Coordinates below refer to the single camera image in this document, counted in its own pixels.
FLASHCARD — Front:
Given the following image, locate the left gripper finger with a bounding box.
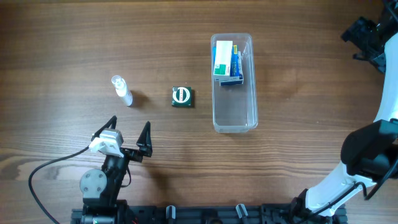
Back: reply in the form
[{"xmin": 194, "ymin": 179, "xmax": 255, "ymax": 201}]
[
  {"xmin": 136, "ymin": 121, "xmax": 152, "ymax": 149},
  {"xmin": 91, "ymin": 115, "xmax": 117, "ymax": 140}
]

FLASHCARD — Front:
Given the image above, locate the dark green square box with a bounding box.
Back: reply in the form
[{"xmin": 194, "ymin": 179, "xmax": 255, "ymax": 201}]
[{"xmin": 172, "ymin": 86, "xmax": 193, "ymax": 108}]

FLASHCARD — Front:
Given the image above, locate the blue medicine box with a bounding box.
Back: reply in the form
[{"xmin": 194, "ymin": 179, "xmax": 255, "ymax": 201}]
[{"xmin": 212, "ymin": 41, "xmax": 241, "ymax": 82}]

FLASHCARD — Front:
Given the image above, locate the white Hansaplast box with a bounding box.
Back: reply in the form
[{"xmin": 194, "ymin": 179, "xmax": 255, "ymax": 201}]
[{"xmin": 219, "ymin": 51, "xmax": 244, "ymax": 86}]

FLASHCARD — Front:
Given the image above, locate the white green Panadol box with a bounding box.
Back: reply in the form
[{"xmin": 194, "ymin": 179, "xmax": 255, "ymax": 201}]
[{"xmin": 213, "ymin": 40, "xmax": 233, "ymax": 79}]

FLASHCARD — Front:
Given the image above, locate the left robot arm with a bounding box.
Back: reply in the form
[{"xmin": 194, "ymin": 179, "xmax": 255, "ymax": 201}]
[{"xmin": 70, "ymin": 116, "xmax": 153, "ymax": 224}]

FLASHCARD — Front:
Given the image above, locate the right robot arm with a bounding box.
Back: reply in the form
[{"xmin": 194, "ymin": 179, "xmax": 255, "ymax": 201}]
[{"xmin": 287, "ymin": 0, "xmax": 397, "ymax": 223}]

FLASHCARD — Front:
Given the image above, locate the clear plastic container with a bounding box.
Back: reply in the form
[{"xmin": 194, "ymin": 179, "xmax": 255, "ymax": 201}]
[{"xmin": 210, "ymin": 33, "xmax": 258, "ymax": 133}]

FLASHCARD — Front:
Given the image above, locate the white spray bottle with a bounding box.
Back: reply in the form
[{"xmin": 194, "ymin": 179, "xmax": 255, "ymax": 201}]
[{"xmin": 111, "ymin": 75, "xmax": 133, "ymax": 106}]

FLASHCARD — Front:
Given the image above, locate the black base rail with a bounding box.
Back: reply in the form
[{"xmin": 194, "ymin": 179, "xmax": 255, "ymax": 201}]
[{"xmin": 71, "ymin": 200, "xmax": 348, "ymax": 224}]

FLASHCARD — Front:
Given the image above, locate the left black cable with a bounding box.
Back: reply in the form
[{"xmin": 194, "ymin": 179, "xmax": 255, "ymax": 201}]
[{"xmin": 28, "ymin": 146, "xmax": 91, "ymax": 224}]

